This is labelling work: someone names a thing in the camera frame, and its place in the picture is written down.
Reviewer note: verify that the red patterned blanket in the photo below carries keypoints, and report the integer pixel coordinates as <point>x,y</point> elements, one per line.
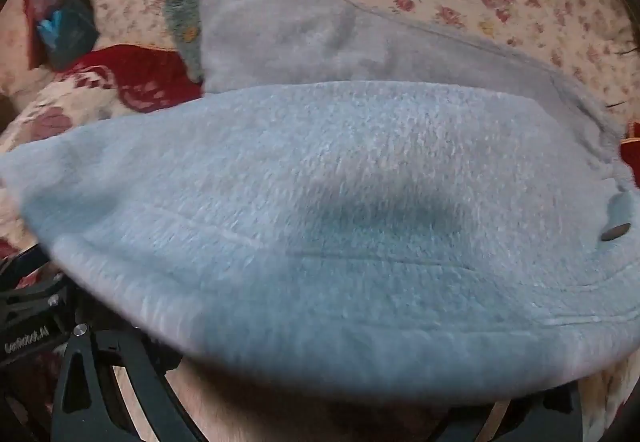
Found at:
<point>125,72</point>

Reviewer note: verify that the pale blue fleece pants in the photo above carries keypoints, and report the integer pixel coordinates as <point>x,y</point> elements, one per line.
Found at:
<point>320,172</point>

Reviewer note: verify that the blue plastic bag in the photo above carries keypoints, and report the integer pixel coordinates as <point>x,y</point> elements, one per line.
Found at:
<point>55,29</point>

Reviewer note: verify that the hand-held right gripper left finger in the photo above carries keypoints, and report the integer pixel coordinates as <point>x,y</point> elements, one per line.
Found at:
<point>135,387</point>

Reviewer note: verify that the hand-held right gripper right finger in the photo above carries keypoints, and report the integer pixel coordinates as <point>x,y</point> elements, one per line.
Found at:
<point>565,417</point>

